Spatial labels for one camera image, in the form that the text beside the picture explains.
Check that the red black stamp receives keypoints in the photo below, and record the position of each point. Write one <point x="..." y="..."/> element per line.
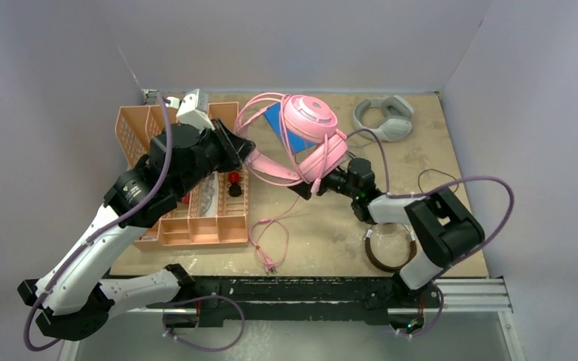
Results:
<point x="235" y="189"/>

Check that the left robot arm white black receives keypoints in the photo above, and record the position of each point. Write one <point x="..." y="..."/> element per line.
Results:
<point x="75" y="299"/>

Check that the black base frame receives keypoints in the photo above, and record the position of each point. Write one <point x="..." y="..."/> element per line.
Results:
<point x="375" y="301"/>

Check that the brown on-ear headphones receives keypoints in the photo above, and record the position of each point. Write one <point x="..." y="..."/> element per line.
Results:
<point x="389" y="248"/>

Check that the blue notebook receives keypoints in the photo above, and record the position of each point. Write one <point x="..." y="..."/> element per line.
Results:
<point x="297" y="144"/>

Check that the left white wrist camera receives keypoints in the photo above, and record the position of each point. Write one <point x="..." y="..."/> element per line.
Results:
<point x="192" y="109"/>

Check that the clear ruler pack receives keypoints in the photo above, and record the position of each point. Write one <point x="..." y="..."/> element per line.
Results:
<point x="208" y="197"/>

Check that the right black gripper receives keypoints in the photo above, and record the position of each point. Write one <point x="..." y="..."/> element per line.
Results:
<point x="302" y="189"/>

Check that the grey over-ear headphones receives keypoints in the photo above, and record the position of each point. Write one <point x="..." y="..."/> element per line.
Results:
<point x="397" y="117"/>

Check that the peach plastic desk organizer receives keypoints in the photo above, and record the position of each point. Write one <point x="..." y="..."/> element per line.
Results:
<point x="182" y="227"/>

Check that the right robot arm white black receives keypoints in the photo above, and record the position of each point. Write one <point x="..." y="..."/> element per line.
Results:
<point x="443" y="227"/>

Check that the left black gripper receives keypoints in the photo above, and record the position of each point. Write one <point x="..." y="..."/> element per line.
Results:
<point x="241" y="147"/>

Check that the pink wired headphones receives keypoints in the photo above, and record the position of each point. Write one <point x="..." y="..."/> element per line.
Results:
<point x="311" y="119"/>

